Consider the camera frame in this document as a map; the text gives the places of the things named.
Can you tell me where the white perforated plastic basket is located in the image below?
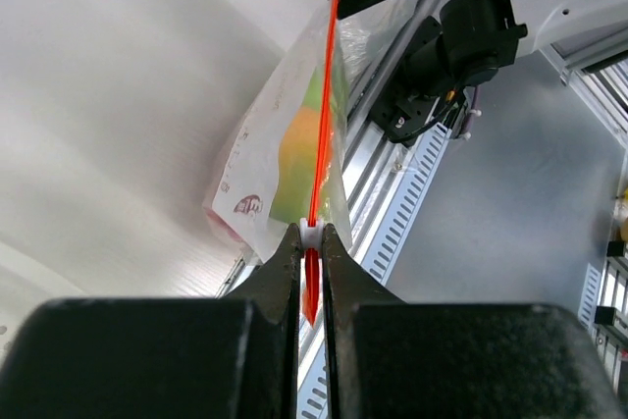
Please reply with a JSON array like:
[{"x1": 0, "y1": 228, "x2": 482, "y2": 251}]
[{"x1": 0, "y1": 242, "x2": 84, "y2": 360}]

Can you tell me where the aluminium mounting rail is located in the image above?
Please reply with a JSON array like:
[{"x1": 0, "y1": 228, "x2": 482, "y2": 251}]
[{"x1": 214, "y1": 0, "x2": 450, "y2": 267}]

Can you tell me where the clear zip top bag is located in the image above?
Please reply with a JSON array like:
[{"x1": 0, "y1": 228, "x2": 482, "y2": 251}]
[{"x1": 201, "y1": 0, "x2": 393, "y2": 327}]

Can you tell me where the white slotted cable duct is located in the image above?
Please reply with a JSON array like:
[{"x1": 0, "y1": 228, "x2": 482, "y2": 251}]
[{"x1": 296, "y1": 125, "x2": 451, "y2": 418}]

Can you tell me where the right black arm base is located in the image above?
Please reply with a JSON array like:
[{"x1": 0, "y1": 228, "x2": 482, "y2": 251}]
[{"x1": 369, "y1": 17, "x2": 467, "y2": 146}]

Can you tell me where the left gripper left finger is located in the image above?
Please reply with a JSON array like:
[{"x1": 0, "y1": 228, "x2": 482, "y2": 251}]
[{"x1": 1, "y1": 225, "x2": 300, "y2": 418}]

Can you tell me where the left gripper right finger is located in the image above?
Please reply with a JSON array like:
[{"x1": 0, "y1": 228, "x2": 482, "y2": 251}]
[{"x1": 321, "y1": 225, "x2": 621, "y2": 418}]

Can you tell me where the green apple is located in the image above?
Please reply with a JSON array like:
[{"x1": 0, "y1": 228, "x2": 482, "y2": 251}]
[{"x1": 302, "y1": 65, "x2": 350, "y2": 116}]

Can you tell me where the red grape bunch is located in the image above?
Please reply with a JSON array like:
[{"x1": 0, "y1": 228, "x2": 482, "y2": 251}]
[{"x1": 204, "y1": 208, "x2": 248, "y2": 249}]

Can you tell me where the yellow background fruit lower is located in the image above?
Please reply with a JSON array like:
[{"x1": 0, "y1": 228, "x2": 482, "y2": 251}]
[{"x1": 615, "y1": 189, "x2": 628, "y2": 241}]

